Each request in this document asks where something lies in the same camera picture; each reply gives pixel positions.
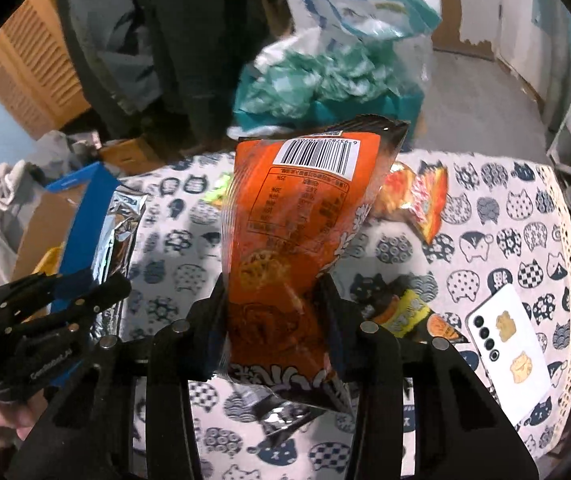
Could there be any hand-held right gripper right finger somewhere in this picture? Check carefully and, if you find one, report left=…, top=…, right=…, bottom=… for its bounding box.
left=317, top=274, right=539, bottom=480

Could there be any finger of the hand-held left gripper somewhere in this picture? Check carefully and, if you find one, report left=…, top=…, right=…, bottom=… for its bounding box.
left=2, top=273, right=133, bottom=349
left=0, top=266, right=99, bottom=319

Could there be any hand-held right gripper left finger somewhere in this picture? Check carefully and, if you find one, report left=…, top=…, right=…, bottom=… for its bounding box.
left=18, top=274, right=229, bottom=480

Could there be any yellow long snack bar packet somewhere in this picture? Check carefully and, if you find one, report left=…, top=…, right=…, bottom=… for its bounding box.
left=34, top=244, right=67, bottom=282

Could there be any silver brown snack bar packet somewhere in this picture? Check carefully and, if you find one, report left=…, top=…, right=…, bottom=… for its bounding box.
left=89, top=184, right=149, bottom=343

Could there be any cardboard shoebox with blue rim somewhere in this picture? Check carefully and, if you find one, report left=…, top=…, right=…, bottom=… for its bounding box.
left=12, top=161, right=122, bottom=321

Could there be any small black yellow snack packet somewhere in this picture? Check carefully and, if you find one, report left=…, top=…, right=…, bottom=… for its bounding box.
left=369, top=289, right=469, bottom=345

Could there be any orange snack packet black top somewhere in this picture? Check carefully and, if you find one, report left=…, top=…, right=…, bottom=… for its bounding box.
left=216, top=115, right=412, bottom=417

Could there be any green peanut snack packet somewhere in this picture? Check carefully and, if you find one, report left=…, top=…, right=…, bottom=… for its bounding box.
left=204, top=171, right=237, bottom=207

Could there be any orange white snack packet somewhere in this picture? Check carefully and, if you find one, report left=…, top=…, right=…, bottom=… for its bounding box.
left=373, top=161, right=449, bottom=245

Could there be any light grey fleece robe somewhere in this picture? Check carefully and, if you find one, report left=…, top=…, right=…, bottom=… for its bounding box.
left=0, top=159, right=47, bottom=292

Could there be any crumpled silver foil packet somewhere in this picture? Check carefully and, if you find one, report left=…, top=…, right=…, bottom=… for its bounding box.
left=240, top=385, right=326, bottom=446

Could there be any wooden crate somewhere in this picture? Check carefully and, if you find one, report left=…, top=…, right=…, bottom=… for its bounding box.
left=96, top=136, right=167, bottom=177

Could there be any white phone with stickers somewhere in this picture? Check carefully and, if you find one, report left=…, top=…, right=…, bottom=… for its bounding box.
left=466, top=282, right=555, bottom=427

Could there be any cat print tablecloth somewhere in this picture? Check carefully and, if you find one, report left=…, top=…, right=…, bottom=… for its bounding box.
left=50, top=147, right=571, bottom=480

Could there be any wooden louvered cabinet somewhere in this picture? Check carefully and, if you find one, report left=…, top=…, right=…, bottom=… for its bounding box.
left=0, top=0, right=92, bottom=137

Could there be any grey blue jacket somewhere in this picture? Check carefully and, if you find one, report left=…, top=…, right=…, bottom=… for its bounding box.
left=65, top=0, right=158, bottom=121

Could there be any black long coat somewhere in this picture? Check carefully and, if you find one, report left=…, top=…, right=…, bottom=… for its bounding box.
left=135, top=0, right=278, bottom=147

